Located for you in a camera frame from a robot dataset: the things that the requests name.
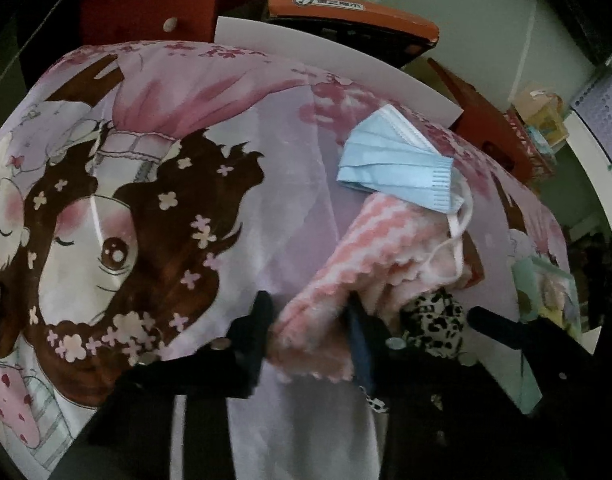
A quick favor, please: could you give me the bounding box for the beige gift bag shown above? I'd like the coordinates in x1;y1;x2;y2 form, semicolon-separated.
511;84;568;148

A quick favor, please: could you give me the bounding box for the red patterned box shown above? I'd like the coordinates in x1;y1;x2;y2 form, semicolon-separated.
504;108;554;181

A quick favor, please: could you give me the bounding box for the blue face mask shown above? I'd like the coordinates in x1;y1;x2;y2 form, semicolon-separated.
335;103;476;281

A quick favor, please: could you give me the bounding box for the leopard print cloth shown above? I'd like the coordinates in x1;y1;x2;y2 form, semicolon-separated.
360;288;466;414

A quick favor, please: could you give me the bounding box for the cartoon print bedsheet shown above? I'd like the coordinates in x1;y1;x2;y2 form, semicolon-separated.
0;39;600;480

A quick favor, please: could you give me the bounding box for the pink fluffy towel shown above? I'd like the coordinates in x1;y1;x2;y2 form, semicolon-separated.
268;193;473;382

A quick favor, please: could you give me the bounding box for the red cardboard box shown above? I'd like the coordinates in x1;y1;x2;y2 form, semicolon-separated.
428;58;531;183

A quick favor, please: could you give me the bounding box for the white desk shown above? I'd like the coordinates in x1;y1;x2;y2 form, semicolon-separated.
563;110;612;232

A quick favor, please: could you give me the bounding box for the orange flat box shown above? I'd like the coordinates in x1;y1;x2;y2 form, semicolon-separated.
267;0;440;68

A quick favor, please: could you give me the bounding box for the lavender perforated basket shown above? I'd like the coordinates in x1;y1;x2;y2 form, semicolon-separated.
571;58;612;162

